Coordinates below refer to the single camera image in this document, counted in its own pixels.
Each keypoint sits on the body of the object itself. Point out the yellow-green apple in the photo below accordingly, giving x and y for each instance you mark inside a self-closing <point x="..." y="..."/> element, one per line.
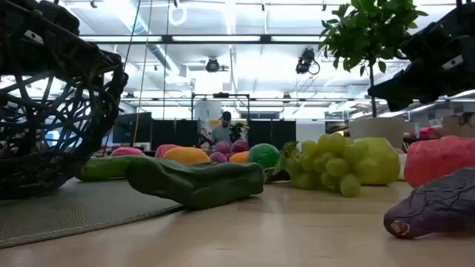
<point x="378" y="159"/>

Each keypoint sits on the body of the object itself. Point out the round grey placemat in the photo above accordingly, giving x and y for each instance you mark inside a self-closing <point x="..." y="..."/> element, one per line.
<point x="74" y="211"/>

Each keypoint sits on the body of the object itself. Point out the cardboard box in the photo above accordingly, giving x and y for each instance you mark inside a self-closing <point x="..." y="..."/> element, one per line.
<point x="456" y="124"/>

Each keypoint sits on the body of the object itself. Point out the green lime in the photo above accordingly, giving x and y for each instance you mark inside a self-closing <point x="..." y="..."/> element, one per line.
<point x="263" y="155"/>

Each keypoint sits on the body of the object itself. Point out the black partition panel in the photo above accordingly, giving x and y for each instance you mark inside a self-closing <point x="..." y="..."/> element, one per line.
<point x="130" y="130"/>
<point x="174" y="133"/>
<point x="272" y="133"/>

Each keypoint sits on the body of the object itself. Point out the black ceiling spotlight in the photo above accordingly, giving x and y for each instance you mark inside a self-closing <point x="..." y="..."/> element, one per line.
<point x="212" y="65"/>

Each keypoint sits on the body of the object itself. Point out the green grape bunch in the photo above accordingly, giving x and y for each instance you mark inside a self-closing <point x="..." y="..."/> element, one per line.
<point x="335" y="167"/>

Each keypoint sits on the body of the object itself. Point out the dark green chili pepper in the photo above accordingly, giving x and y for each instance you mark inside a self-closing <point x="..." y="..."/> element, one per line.
<point x="200" y="183"/>

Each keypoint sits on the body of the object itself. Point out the purple grape bunch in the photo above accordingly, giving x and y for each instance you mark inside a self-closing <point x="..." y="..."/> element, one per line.
<point x="222" y="147"/>

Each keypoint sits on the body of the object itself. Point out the potted tree in white pot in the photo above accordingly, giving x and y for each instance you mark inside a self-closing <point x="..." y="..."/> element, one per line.
<point x="371" y="29"/>

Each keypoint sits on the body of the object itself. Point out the black metal frame stand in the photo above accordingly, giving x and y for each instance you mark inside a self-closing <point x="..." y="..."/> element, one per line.
<point x="220" y="95"/>

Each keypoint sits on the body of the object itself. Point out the red mango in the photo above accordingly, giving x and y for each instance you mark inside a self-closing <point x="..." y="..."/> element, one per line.
<point x="126" y="151"/>

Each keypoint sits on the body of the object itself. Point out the green cucumber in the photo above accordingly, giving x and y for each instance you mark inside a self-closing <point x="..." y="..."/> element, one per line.
<point x="100" y="168"/>

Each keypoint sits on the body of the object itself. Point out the yellow mango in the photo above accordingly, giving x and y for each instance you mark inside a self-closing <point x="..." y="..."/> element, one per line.
<point x="240" y="158"/>

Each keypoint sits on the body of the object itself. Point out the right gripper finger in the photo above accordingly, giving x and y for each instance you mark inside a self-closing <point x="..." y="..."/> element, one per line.
<point x="419" y="97"/>
<point x="401" y="83"/>

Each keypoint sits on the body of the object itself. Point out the yellow lemon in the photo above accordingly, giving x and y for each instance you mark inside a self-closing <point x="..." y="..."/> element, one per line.
<point x="187" y="155"/>

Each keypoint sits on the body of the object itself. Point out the person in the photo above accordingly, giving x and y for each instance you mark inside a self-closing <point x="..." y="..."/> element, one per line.
<point x="221" y="131"/>

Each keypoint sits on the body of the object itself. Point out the pink peach fruit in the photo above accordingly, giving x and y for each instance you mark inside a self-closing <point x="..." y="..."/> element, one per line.
<point x="163" y="149"/>

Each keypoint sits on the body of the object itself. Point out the orange bell pepper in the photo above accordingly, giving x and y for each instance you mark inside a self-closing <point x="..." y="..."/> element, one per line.
<point x="438" y="159"/>

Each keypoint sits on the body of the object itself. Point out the black ceiling camera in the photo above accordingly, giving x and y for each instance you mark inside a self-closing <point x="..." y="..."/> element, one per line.
<point x="305" y="61"/>

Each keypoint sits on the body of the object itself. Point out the black overhead crossbar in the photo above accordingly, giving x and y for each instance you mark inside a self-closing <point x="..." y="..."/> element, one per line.
<point x="215" y="38"/>

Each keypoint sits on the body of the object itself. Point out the purple eggplant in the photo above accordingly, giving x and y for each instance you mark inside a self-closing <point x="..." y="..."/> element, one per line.
<point x="434" y="207"/>

